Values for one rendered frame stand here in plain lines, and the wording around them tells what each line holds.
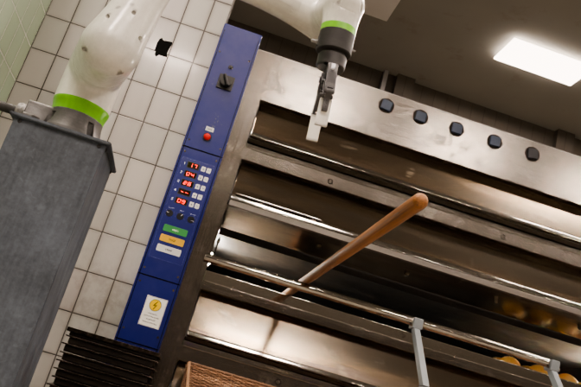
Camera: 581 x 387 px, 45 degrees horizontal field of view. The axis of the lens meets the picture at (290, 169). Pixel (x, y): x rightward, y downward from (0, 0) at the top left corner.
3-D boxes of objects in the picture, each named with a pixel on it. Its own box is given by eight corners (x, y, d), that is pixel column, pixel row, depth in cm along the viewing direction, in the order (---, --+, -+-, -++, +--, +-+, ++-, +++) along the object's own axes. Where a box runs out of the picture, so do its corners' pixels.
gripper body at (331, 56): (316, 57, 185) (309, 90, 183) (321, 45, 177) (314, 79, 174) (343, 65, 185) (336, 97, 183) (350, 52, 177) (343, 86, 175)
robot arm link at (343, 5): (340, -30, 179) (376, -13, 183) (317, -12, 190) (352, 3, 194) (328, 20, 176) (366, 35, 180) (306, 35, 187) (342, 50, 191)
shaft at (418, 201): (428, 210, 126) (431, 194, 127) (412, 205, 126) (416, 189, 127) (282, 303, 288) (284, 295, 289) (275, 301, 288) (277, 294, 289)
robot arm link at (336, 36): (361, 33, 178) (354, 47, 187) (316, 21, 178) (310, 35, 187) (357, 54, 177) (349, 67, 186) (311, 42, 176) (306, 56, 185)
